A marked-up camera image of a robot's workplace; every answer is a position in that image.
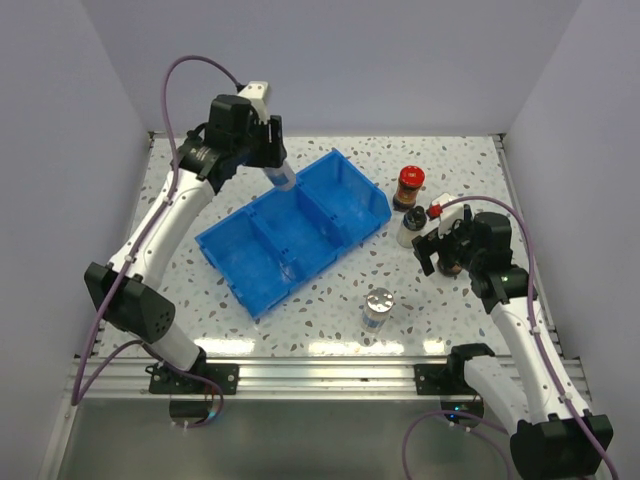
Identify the aluminium front rail frame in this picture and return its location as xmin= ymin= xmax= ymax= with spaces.
xmin=87 ymin=357 xmax=445 ymax=401

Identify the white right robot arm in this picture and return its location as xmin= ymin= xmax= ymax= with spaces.
xmin=412 ymin=205 xmax=613 ymax=479

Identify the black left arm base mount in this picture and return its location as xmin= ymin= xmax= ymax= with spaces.
xmin=145 ymin=362 xmax=239 ymax=395

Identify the silver-lid blue-label spice jar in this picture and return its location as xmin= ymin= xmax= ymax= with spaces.
xmin=263 ymin=160 xmax=296 ymax=191

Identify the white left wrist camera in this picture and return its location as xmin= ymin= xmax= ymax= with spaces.
xmin=238 ymin=81 xmax=271 ymax=124

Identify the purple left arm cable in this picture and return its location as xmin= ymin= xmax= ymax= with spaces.
xmin=70 ymin=55 xmax=246 ymax=429

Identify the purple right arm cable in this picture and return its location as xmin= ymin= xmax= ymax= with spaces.
xmin=402 ymin=195 xmax=619 ymax=480

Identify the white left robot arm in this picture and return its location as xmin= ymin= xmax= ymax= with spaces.
xmin=85 ymin=82 xmax=296 ymax=393

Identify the red-cap dark sauce jar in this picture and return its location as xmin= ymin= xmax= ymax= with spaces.
xmin=392 ymin=165 xmax=425 ymax=211

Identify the silver-lid shaker jar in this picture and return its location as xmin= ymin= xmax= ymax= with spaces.
xmin=362 ymin=287 xmax=395 ymax=332

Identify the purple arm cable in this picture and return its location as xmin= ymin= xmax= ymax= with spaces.
xmin=70 ymin=55 xmax=246 ymax=429
xmin=402 ymin=195 xmax=619 ymax=480

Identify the red-cap brown sauce jar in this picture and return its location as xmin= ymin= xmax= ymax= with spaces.
xmin=437 ymin=258 xmax=463 ymax=278

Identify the blue three-compartment plastic bin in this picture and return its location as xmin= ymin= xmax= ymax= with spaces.
xmin=195 ymin=150 xmax=391 ymax=318

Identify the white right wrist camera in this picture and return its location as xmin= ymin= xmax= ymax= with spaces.
xmin=426 ymin=193 xmax=465 ymax=237

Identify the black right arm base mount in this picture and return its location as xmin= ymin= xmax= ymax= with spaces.
xmin=413 ymin=363 xmax=454 ymax=396

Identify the black-cap white spice bottle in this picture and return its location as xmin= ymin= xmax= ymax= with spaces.
xmin=396 ymin=206 xmax=427 ymax=248

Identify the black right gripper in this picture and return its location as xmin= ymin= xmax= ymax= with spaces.
xmin=413 ymin=212 xmax=483 ymax=276

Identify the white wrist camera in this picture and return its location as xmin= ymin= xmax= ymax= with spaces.
xmin=426 ymin=193 xmax=465 ymax=237
xmin=238 ymin=81 xmax=271 ymax=124

